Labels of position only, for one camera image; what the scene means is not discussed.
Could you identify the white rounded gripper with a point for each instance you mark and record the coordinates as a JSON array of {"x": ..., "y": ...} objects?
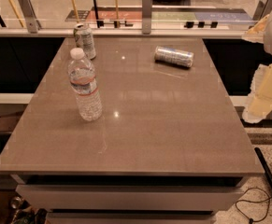
[{"x": 259, "y": 103}]

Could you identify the silver blue redbull can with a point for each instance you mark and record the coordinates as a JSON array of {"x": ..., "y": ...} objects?
[{"x": 174, "y": 56}]

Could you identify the green white soda can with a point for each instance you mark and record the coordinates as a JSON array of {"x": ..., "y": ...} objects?
[{"x": 84, "y": 39}]

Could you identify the black pole on floor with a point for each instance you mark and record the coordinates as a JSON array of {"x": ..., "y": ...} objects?
[{"x": 271, "y": 178}]

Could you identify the coloured floor mat strip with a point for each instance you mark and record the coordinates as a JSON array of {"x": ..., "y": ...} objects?
[{"x": 175, "y": 14}]

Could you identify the yellow stick right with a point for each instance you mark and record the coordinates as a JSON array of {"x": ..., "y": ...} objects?
[{"x": 118, "y": 25}]

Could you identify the yellow stick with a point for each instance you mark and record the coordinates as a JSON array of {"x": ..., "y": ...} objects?
[
  {"x": 118, "y": 25},
  {"x": 16, "y": 12},
  {"x": 75, "y": 10}
]

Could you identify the clear plastic water bottle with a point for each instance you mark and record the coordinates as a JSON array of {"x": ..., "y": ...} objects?
[{"x": 82, "y": 78}]

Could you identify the black stick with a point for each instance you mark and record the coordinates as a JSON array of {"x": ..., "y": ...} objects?
[{"x": 99, "y": 22}]

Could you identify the yellow stick middle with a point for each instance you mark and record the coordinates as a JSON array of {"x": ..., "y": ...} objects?
[{"x": 75, "y": 10}]

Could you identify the grey table drawer unit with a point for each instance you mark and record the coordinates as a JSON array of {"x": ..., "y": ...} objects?
[{"x": 83, "y": 204}]

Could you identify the yellow stick left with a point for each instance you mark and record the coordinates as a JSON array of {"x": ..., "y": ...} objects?
[{"x": 16, "y": 12}]

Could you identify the cans under table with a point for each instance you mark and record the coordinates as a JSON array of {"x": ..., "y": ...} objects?
[{"x": 21, "y": 212}]

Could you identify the middle metal railing post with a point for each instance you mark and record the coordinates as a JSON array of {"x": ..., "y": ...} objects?
[{"x": 146, "y": 16}]

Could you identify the left metal railing post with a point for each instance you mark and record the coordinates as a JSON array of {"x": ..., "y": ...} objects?
[{"x": 31, "y": 21}]

